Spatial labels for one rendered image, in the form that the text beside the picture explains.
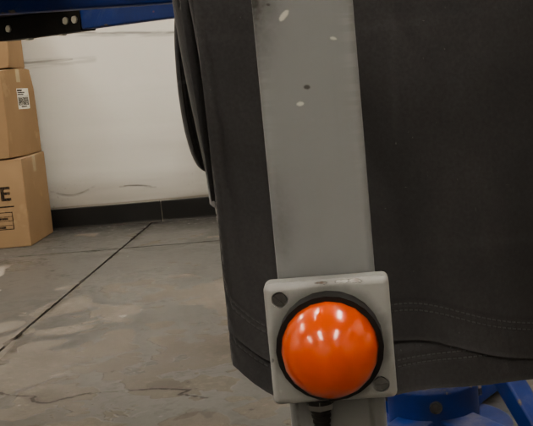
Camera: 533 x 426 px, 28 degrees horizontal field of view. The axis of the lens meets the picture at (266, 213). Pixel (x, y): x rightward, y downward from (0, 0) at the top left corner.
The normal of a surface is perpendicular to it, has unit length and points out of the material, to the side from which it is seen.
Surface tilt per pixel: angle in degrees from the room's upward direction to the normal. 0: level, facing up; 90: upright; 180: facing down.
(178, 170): 90
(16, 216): 90
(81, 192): 90
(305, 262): 90
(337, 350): 80
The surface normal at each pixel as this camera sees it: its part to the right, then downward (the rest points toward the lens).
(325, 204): -0.08, 0.15
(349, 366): 0.43, 0.26
